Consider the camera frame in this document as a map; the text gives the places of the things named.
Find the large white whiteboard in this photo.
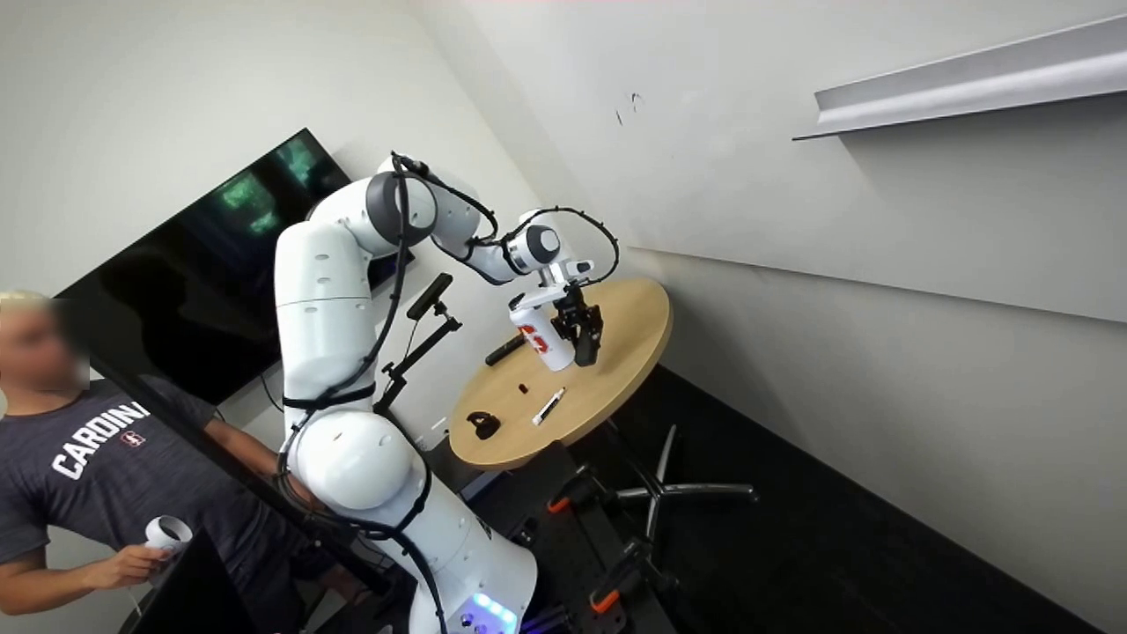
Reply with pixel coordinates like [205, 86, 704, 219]
[433, 0, 1127, 330]

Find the black dry erase marker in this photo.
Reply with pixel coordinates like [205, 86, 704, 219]
[527, 386, 569, 430]

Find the person in dark shirt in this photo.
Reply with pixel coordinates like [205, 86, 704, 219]
[0, 284, 291, 634]

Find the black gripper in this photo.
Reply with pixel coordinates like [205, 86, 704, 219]
[547, 279, 610, 367]

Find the person right hand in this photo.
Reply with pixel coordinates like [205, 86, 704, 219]
[98, 538, 176, 592]

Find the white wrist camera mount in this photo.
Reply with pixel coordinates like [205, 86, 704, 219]
[535, 252, 594, 295]

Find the white steel water bottle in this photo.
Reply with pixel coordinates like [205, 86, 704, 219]
[504, 292, 576, 377]

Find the white VR controller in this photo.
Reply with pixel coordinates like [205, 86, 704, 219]
[140, 509, 196, 553]

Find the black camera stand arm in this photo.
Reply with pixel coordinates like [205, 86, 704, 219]
[371, 299, 468, 416]

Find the large black monitor screen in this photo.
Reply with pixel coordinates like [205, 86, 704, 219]
[35, 123, 416, 592]

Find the metal star-shaped table base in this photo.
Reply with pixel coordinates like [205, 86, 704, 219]
[610, 420, 759, 579]

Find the person right forearm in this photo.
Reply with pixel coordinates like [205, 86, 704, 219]
[0, 555, 120, 619]

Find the person left forearm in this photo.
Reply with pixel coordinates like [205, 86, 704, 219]
[205, 416, 284, 481]

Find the black orange-handled clamp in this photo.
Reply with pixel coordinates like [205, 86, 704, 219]
[582, 538, 648, 622]
[542, 460, 592, 520]

